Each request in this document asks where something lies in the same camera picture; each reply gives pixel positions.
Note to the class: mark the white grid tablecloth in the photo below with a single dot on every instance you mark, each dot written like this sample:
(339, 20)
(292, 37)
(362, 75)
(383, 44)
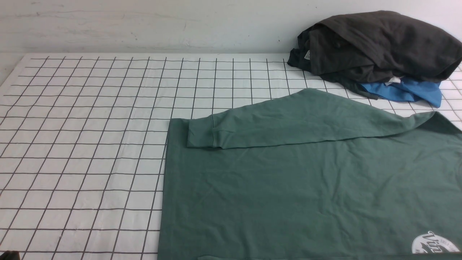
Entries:
(84, 138)

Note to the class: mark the blue shirt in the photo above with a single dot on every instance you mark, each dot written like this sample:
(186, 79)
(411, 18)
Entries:
(407, 90)

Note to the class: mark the green long-sleeved shirt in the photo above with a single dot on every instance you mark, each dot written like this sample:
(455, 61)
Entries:
(312, 176)

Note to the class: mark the dark grey shirt pile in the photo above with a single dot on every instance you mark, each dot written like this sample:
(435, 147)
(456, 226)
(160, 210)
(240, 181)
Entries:
(375, 47)

